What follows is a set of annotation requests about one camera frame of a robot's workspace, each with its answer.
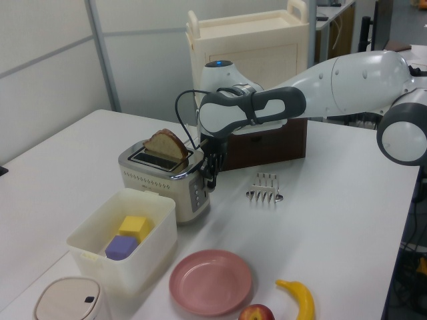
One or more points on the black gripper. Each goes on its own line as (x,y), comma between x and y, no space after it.
(215,150)

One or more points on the cream and chrome toaster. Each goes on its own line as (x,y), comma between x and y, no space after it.
(150,186)

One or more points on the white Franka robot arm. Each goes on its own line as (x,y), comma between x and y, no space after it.
(350,83)

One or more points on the brown bread slice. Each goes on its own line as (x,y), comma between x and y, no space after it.
(163,145)

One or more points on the metal toast rack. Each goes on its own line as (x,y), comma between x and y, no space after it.
(265,193)

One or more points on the brown wooden drawer base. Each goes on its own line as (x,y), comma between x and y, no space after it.
(267,146)

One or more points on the yellow foam cube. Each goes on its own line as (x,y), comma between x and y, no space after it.
(131,225)

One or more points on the white plastic storage box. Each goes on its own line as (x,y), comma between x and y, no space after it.
(146,260)

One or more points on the pink plate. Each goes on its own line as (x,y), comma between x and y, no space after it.
(210,283)

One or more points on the purple foam cube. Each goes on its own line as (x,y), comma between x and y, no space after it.
(120,248)

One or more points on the red apple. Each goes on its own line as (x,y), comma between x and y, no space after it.
(255,313)

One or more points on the yellow banana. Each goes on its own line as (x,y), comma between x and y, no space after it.
(305,296)

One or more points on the cream bin with lid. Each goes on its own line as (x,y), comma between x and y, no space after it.
(66,300)

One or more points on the wooden background desk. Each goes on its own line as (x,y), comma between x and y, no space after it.
(343,30)

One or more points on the black stand clamp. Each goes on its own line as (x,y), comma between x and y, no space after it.
(3,171)

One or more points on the black monitor stand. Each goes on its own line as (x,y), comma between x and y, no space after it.
(367,30)

